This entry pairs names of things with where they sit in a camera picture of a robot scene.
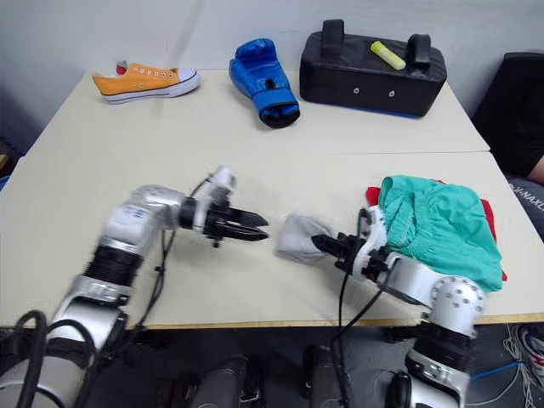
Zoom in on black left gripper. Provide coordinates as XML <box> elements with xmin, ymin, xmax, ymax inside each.
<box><xmin>197</xmin><ymin>195</ymin><xmax>270</xmax><ymax>250</ymax></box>

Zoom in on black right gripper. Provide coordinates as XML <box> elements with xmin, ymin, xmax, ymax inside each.
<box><xmin>311</xmin><ymin>232</ymin><xmax>366</xmax><ymax>275</ymax></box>

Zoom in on grey socks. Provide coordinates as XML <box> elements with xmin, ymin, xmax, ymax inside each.
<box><xmin>274</xmin><ymin>213</ymin><xmax>339</xmax><ymax>265</ymax></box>

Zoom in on green shorts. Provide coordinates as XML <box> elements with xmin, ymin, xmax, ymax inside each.
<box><xmin>379</xmin><ymin>175</ymin><xmax>505</xmax><ymax>294</ymax></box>

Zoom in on red t-shirt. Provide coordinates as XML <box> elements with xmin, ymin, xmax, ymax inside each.
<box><xmin>365</xmin><ymin>178</ymin><xmax>509</xmax><ymax>282</ymax></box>

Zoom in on dark rounded shape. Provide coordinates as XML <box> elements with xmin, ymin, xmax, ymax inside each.
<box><xmin>156</xmin><ymin>354</ymin><xmax>264</xmax><ymax>408</ymax></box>
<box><xmin>299</xmin><ymin>343</ymin><xmax>354</xmax><ymax>408</ymax></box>

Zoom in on blue boxing glove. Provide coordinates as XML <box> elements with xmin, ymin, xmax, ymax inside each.
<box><xmin>228</xmin><ymin>37</ymin><xmax>301</xmax><ymax>130</ymax></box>

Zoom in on black punching pad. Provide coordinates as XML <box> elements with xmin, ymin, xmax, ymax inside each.
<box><xmin>298</xmin><ymin>19</ymin><xmax>448</xmax><ymax>120</ymax></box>

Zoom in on orange canvas sneaker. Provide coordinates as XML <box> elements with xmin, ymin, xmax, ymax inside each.
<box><xmin>91</xmin><ymin>62</ymin><xmax>202</xmax><ymax>106</ymax></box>

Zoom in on yellow highlighter marker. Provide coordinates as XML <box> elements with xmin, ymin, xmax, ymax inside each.
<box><xmin>370</xmin><ymin>40</ymin><xmax>406</xmax><ymax>71</ymax></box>

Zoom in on grey fabric with white lettering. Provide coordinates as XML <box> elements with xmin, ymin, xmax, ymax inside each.
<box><xmin>505</xmin><ymin>173</ymin><xmax>544</xmax><ymax>252</ymax></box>

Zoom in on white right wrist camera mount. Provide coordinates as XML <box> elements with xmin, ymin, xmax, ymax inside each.
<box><xmin>356</xmin><ymin>206</ymin><xmax>391</xmax><ymax>282</ymax></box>

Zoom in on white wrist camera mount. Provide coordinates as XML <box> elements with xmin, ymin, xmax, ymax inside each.
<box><xmin>356</xmin><ymin>206</ymin><xmax>391</xmax><ymax>282</ymax></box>
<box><xmin>206</xmin><ymin>165</ymin><xmax>238</xmax><ymax>205</ymax></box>

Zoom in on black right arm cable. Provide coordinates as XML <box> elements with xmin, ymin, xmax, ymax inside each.
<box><xmin>330</xmin><ymin>207</ymin><xmax>399</xmax><ymax>408</ymax></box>

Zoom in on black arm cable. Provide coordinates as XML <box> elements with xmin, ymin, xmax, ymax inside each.
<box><xmin>133</xmin><ymin>172</ymin><xmax>218</xmax><ymax>332</ymax></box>
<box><xmin>330</xmin><ymin>207</ymin><xmax>399</xmax><ymax>408</ymax></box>

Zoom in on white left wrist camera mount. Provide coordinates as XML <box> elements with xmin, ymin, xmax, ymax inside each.
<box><xmin>206</xmin><ymin>165</ymin><xmax>238</xmax><ymax>205</ymax></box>

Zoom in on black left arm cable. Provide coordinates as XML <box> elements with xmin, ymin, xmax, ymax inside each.
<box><xmin>133</xmin><ymin>172</ymin><xmax>218</xmax><ymax>332</ymax></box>

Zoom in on blue floor cable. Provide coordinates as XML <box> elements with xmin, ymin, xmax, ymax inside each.
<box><xmin>470</xmin><ymin>360</ymin><xmax>526</xmax><ymax>382</ymax></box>

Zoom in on white floor cables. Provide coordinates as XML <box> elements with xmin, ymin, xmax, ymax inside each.
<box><xmin>503</xmin><ymin>322</ymin><xmax>544</xmax><ymax>408</ymax></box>

